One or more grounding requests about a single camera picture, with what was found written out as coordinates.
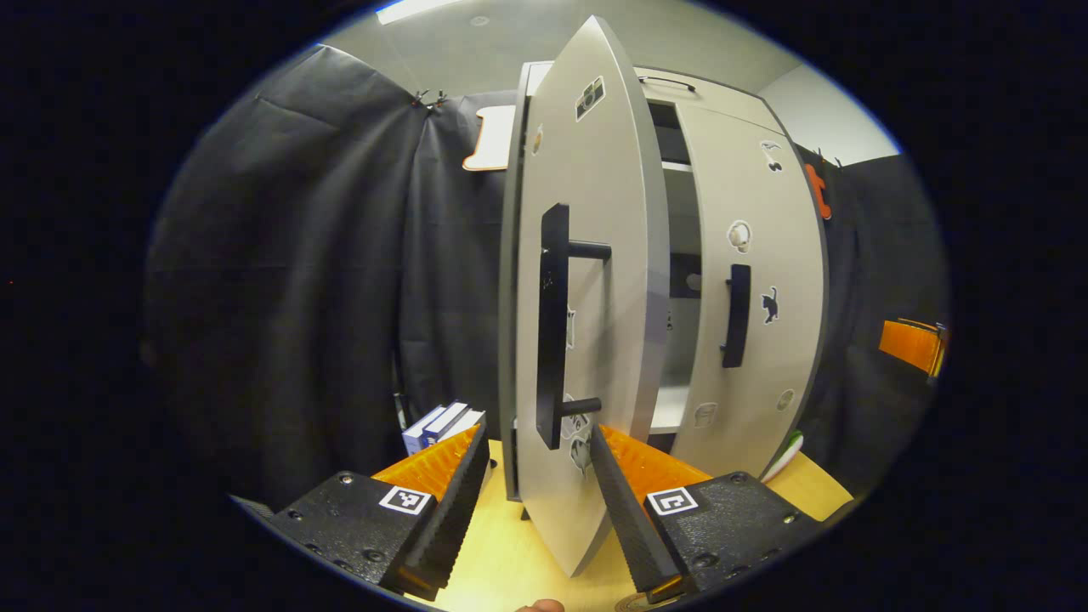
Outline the black right door handle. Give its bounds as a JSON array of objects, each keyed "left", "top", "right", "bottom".
[{"left": 721, "top": 263, "right": 753, "bottom": 369}]

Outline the black door handle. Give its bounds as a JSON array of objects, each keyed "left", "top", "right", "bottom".
[
  {"left": 721, "top": 263, "right": 753, "bottom": 369},
  {"left": 535, "top": 202, "right": 613, "bottom": 451}
]

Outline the blue white book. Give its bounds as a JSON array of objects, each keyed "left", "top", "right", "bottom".
[
  {"left": 422, "top": 401, "right": 470, "bottom": 447},
  {"left": 438, "top": 410, "right": 486, "bottom": 443},
  {"left": 403, "top": 405, "right": 448, "bottom": 456}
]

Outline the white grey cabinet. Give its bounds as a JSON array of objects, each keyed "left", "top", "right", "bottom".
[{"left": 500, "top": 61, "right": 830, "bottom": 521}]

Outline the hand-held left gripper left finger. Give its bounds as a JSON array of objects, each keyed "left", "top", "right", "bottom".
[{"left": 268, "top": 421, "right": 492, "bottom": 603}]

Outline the black backdrop cloth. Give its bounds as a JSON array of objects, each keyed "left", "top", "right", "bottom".
[
  {"left": 795, "top": 144, "right": 951, "bottom": 498},
  {"left": 140, "top": 44, "right": 521, "bottom": 511}
]

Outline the green white plastic object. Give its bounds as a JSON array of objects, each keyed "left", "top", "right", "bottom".
[{"left": 761, "top": 430, "right": 804, "bottom": 484}]

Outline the white cabinet door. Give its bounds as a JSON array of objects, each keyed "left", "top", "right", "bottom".
[
  {"left": 674, "top": 102, "right": 830, "bottom": 482},
  {"left": 503, "top": 15, "right": 672, "bottom": 579}
]

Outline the black left door handle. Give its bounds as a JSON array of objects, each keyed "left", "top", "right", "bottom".
[{"left": 535, "top": 202, "right": 613, "bottom": 451}]

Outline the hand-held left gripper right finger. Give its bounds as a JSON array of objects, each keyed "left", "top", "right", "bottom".
[{"left": 589, "top": 423, "right": 824, "bottom": 604}]

